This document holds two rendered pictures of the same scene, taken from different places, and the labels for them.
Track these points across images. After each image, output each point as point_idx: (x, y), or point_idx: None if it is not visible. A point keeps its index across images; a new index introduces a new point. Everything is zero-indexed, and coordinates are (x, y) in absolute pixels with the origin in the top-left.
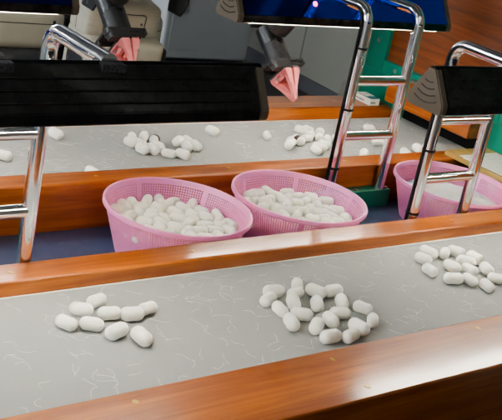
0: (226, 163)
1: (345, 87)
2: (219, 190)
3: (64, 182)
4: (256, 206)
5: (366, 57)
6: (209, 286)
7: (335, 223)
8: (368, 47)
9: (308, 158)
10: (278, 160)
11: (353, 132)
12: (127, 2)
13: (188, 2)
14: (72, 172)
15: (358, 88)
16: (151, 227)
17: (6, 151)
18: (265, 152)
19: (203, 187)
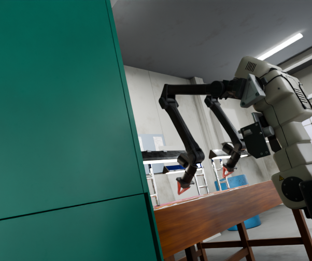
0: (186, 199)
1: (154, 179)
2: (182, 199)
3: (211, 193)
4: (172, 201)
5: (148, 186)
6: None
7: (155, 205)
8: (146, 179)
9: (166, 204)
10: (174, 202)
11: (152, 194)
12: (228, 154)
13: (247, 151)
14: (212, 193)
15: (153, 209)
16: (187, 198)
17: (230, 189)
18: None
19: (186, 199)
